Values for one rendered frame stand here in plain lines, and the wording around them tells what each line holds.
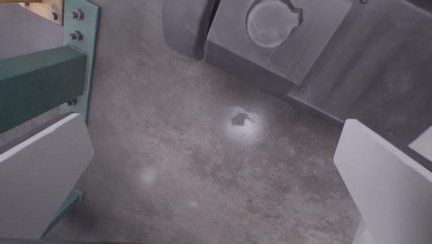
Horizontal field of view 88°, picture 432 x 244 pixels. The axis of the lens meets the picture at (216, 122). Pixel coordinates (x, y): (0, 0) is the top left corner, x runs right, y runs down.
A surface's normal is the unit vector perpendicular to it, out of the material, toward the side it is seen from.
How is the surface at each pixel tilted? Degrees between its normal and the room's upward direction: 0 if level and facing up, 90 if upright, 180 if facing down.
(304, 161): 0
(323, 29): 0
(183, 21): 24
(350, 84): 0
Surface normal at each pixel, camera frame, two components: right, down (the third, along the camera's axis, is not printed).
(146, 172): -0.22, 0.46
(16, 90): 0.90, 0.44
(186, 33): -0.36, 0.80
